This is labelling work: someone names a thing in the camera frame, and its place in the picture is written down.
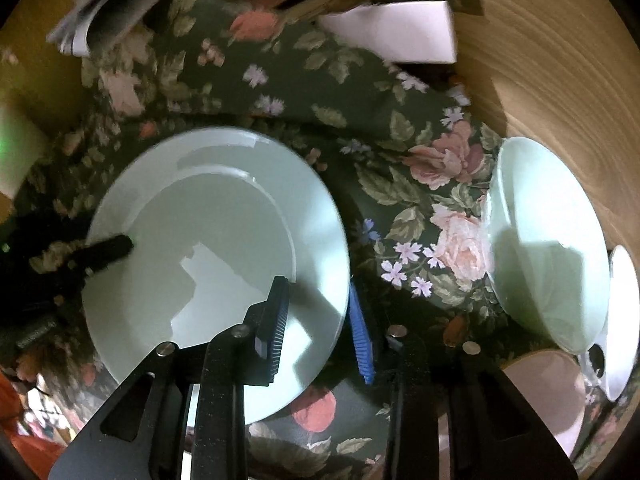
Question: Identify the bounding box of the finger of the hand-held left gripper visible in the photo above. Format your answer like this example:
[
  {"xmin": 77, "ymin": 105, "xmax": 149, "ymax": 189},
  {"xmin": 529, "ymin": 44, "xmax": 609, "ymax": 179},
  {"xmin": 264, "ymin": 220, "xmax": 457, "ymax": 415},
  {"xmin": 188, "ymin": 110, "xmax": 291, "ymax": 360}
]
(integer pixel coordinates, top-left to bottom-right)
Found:
[{"xmin": 75, "ymin": 234, "xmax": 135, "ymax": 273}]

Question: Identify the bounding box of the light green bowl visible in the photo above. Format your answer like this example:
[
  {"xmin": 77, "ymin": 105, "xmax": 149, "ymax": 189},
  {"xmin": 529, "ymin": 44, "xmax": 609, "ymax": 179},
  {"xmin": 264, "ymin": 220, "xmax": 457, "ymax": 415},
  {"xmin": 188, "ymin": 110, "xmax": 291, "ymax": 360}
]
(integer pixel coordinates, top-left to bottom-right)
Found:
[{"xmin": 486, "ymin": 136, "xmax": 612, "ymax": 353}]

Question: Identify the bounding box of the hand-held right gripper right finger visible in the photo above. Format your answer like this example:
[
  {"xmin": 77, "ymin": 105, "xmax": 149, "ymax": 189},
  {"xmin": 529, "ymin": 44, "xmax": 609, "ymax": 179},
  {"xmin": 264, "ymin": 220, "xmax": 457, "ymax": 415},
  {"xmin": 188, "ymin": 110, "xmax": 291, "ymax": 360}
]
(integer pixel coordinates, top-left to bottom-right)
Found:
[{"xmin": 349, "ymin": 279, "xmax": 573, "ymax": 480}]

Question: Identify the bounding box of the white folded card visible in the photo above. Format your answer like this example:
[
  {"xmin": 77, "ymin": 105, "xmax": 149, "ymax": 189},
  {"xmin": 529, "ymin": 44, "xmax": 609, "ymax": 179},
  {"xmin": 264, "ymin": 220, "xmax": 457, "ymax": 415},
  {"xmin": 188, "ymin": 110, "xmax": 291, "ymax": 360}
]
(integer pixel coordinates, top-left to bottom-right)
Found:
[{"xmin": 317, "ymin": 0, "xmax": 460, "ymax": 65}]

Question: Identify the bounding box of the white bowl with black spots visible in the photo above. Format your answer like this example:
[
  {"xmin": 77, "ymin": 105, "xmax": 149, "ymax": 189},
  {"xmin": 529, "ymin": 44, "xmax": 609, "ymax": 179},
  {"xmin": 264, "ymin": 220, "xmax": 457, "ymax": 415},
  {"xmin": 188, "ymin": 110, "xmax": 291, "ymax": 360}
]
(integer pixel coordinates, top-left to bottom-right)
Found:
[{"xmin": 577, "ymin": 245, "xmax": 640, "ymax": 402}]

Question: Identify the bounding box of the beige cylinder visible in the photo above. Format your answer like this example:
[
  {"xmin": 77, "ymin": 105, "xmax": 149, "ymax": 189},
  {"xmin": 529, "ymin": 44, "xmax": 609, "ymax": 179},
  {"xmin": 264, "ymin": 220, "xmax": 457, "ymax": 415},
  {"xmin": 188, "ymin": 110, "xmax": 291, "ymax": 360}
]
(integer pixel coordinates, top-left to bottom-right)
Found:
[{"xmin": 0, "ymin": 102, "xmax": 48, "ymax": 198}]

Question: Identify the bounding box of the stack of white papers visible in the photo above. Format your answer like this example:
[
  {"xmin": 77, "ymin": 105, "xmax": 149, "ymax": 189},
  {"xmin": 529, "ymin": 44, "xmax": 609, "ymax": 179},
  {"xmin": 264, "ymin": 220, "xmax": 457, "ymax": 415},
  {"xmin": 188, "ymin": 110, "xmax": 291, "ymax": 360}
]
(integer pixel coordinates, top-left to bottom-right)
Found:
[{"xmin": 46, "ymin": 0, "xmax": 201, "ymax": 57}]

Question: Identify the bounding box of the orange cloth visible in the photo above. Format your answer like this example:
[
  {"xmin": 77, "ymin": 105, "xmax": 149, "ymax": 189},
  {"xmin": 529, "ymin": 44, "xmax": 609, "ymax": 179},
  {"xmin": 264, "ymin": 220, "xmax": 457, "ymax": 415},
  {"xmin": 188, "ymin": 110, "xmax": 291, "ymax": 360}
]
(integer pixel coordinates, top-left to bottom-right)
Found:
[{"xmin": 0, "ymin": 375, "xmax": 71, "ymax": 466}]

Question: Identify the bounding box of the light green plate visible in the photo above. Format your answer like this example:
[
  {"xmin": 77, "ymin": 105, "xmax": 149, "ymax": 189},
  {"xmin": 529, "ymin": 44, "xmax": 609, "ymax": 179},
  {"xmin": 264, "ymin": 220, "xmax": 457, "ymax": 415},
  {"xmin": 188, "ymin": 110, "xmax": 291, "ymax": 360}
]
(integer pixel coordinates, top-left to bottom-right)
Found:
[{"xmin": 81, "ymin": 127, "xmax": 351, "ymax": 425}]

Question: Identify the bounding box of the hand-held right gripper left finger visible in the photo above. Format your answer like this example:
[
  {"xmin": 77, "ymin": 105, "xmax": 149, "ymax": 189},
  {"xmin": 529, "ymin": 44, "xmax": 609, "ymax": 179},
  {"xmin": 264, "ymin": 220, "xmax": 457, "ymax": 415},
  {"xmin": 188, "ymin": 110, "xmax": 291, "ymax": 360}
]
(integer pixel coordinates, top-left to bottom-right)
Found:
[{"xmin": 47, "ymin": 275, "xmax": 291, "ymax": 480}]

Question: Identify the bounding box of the dark green floral tablecloth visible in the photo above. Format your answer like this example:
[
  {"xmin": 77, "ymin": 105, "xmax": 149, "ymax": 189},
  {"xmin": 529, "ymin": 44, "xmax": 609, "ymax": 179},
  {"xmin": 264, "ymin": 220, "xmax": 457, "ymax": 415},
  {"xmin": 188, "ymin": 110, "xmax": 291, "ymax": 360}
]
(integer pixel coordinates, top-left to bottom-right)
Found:
[{"xmin": 0, "ymin": 0, "xmax": 640, "ymax": 480}]

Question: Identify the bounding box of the pale pink bowl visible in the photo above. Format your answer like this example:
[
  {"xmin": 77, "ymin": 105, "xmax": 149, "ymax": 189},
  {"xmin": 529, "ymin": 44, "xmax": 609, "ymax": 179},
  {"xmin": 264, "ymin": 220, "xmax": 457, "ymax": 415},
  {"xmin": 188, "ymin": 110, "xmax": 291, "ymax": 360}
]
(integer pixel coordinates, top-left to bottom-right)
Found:
[{"xmin": 437, "ymin": 350, "xmax": 587, "ymax": 461}]

